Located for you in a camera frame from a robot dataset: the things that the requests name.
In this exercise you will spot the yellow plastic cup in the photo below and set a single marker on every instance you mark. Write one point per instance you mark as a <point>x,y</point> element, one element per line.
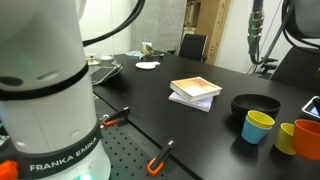
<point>284,139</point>
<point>260,119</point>

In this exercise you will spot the orange plastic cup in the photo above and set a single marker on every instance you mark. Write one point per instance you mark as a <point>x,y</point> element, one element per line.
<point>306,138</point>

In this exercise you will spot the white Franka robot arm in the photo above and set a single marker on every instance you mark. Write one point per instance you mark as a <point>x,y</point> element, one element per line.
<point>47,105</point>

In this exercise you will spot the orange and white book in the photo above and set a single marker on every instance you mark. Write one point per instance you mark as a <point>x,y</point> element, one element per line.
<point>194,89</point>

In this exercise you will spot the white lavender book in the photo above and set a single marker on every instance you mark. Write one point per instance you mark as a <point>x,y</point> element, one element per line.
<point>203,105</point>

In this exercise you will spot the orange black clamp far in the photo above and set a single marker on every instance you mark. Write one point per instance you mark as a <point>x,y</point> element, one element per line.
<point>111,120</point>

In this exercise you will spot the orange black clamp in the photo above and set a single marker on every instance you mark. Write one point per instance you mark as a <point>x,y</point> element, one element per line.
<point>111,120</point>
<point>157,163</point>

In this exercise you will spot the orange black clamp near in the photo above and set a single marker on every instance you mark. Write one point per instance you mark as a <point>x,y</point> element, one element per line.
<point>157,163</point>

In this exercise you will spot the black office chair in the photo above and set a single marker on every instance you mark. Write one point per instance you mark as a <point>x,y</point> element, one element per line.
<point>193,46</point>

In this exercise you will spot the open laptop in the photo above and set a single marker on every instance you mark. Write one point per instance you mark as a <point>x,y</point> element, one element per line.
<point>104,73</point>

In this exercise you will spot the black bowl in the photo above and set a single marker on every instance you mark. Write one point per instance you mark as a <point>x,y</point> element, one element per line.
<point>241,104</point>

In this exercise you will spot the blue plastic cup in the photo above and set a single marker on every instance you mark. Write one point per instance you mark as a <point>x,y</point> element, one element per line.
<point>252,133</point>

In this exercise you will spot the dark chair at right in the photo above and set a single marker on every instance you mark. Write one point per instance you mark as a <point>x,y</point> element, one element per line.
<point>299,68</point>

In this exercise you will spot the white tablet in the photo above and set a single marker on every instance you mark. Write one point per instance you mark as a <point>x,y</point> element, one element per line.
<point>312,107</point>

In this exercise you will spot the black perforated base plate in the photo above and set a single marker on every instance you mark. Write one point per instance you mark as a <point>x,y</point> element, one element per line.
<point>130,150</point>

